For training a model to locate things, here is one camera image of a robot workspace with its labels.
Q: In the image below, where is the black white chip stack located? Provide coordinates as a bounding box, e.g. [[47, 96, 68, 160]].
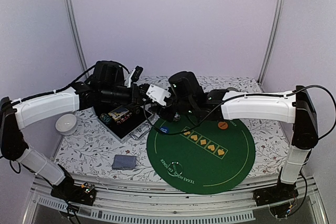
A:
[[173, 113, 181, 122]]

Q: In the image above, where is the orange big blind button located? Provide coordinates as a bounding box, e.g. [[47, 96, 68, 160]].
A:
[[217, 121, 228, 130]]

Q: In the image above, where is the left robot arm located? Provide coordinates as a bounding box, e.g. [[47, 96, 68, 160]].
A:
[[1, 61, 150, 200]]

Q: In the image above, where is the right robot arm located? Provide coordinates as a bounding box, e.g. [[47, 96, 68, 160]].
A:
[[146, 71, 319, 201]]

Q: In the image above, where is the blue small blind button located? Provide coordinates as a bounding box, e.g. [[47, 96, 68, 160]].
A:
[[159, 126, 170, 134]]

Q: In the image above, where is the card box in case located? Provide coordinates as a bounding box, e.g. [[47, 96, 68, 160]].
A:
[[108, 106, 130, 121]]

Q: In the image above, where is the aluminium poker chip case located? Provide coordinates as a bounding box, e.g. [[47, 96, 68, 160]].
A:
[[92, 104, 153, 143]]

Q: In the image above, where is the green chip stack in case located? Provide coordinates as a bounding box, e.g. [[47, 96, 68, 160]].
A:
[[99, 113, 114, 127]]

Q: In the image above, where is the round green poker mat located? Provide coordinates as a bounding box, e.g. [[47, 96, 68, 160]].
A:
[[146, 117, 256, 195]]

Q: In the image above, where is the clear dealer button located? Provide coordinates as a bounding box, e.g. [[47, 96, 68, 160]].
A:
[[167, 162, 183, 177]]

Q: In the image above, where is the blue playing card deck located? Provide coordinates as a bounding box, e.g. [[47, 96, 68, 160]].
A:
[[112, 155, 137, 170]]

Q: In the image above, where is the white bowl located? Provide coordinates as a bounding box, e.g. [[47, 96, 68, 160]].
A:
[[55, 114, 78, 135]]

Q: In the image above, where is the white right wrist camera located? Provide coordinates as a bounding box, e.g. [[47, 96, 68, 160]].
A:
[[146, 84, 171, 106]]

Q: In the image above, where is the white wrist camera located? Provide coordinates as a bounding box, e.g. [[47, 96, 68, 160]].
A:
[[146, 84, 171, 106], [124, 66, 143, 88]]

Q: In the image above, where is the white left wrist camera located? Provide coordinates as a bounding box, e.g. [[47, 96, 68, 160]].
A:
[[124, 66, 143, 88]]

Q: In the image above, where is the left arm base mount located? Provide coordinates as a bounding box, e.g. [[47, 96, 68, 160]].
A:
[[50, 182, 97, 206]]

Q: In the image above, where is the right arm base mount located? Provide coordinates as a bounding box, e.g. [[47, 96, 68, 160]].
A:
[[253, 183, 299, 219]]

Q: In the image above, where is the left aluminium corner post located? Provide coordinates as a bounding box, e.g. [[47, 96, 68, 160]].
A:
[[64, 0, 88, 71]]

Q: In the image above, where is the aluminium corner post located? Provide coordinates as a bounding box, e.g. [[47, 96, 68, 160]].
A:
[[257, 0, 285, 86], [64, 0, 88, 71]]

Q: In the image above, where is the right aluminium corner post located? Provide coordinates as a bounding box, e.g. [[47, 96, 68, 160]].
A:
[[257, 0, 285, 86]]

